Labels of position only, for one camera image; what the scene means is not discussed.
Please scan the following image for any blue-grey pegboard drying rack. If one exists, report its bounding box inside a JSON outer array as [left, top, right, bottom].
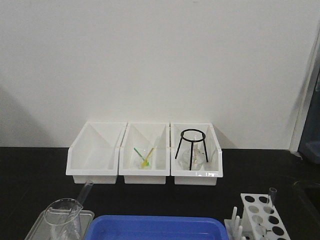
[[298, 73, 320, 164]]

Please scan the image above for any yellow plastic spatula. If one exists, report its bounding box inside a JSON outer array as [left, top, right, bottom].
[[140, 147, 155, 169]]

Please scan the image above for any middle white storage bin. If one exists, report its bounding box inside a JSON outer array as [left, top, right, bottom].
[[118, 122, 170, 185]]

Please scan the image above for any white storage bin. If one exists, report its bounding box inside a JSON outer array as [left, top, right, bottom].
[[65, 121, 128, 184], [170, 122, 224, 186], [118, 122, 170, 185]]

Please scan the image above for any blue plastic tray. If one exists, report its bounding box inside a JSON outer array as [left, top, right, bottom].
[[84, 215, 228, 240]]

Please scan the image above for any right white storage bin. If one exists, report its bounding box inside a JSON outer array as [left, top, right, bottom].
[[170, 122, 224, 186]]

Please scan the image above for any test tube in rack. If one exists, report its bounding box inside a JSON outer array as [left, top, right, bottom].
[[267, 187, 278, 207]]

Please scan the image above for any white test tube rack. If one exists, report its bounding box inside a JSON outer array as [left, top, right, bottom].
[[224, 193, 290, 240]]

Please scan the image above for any clear glass flask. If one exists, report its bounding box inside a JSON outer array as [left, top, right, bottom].
[[180, 135, 207, 171]]

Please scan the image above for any black metal tripod stand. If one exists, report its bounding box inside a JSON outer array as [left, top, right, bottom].
[[174, 128, 209, 171]]

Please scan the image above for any clear glass beaker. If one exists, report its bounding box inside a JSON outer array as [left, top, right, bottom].
[[44, 198, 83, 240]]

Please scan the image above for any grey metal tray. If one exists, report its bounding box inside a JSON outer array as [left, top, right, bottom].
[[25, 210, 95, 240]]

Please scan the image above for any left white storage bin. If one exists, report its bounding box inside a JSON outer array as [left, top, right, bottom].
[[65, 121, 128, 184]]

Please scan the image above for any clear glass test tube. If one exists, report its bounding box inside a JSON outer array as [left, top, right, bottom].
[[58, 180, 94, 239]]

